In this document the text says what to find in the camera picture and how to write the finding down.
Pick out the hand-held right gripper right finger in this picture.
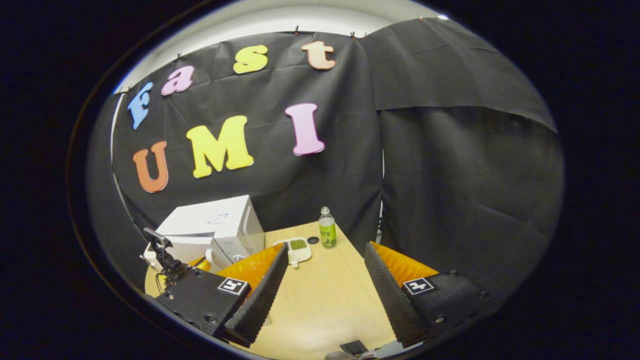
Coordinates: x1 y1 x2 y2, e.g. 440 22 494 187
363 241 496 349

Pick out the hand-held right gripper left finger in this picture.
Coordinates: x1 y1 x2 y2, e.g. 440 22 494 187
155 242 290 348

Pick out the white microwave oven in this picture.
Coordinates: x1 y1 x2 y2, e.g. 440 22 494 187
155 195 266 273

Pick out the small white dish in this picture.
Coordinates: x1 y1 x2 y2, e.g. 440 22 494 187
274 236 313 269

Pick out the green label drink bottle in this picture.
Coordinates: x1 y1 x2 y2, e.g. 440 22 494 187
318 206 337 249

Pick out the black backdrop cloth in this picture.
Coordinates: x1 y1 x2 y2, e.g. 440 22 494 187
85 17 566 301

